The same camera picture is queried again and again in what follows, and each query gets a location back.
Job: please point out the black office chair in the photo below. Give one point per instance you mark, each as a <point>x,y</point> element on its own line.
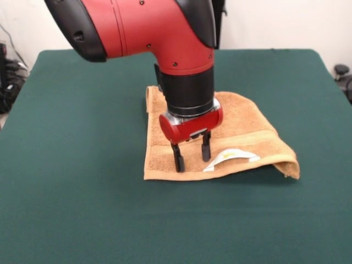
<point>341,69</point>

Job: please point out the dark green table cloth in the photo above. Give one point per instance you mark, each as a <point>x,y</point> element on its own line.
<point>82,178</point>

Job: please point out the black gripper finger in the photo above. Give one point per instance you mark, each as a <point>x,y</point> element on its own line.
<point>206,151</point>
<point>179,160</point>

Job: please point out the black electronics box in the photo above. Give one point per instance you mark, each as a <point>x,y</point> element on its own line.
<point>2,66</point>

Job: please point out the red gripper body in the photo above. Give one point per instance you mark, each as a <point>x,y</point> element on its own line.
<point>192,127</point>

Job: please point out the tan terry towel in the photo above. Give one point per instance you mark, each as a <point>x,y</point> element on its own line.
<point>247,121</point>

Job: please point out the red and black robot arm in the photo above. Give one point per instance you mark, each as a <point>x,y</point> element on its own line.
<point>151,30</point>

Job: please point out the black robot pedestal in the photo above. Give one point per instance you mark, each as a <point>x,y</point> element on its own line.
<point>221,27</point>

